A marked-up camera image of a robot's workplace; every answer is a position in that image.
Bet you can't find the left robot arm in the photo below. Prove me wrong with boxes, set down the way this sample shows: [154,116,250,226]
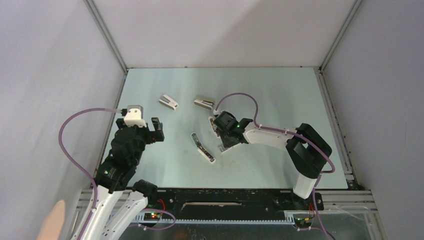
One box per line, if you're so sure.
[72,117,165,240]

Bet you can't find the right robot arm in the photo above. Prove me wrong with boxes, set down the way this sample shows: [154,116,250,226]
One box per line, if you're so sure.
[208,111,333,209]

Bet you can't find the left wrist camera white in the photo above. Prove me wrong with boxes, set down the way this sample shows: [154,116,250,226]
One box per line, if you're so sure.
[121,105,147,128]

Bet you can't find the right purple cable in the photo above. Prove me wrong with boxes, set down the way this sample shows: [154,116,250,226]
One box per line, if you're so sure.
[213,93,336,240]

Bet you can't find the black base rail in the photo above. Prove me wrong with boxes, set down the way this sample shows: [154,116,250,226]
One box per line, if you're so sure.
[147,188,324,222]

